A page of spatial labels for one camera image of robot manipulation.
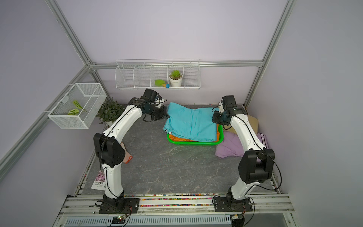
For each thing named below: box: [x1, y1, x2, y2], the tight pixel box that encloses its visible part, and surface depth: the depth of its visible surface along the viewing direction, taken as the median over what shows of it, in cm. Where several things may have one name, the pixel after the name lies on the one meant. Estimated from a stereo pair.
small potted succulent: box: [168, 69, 183, 88], surface depth 93 cm
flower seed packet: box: [91, 169, 106, 191], surface depth 82 cm
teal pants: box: [163, 102, 220, 142], surface depth 90 cm
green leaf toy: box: [68, 99, 87, 116], surface depth 77 cm
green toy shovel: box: [154, 79, 171, 88], surface depth 101 cm
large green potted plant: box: [95, 96, 125, 129], surface depth 91 cm
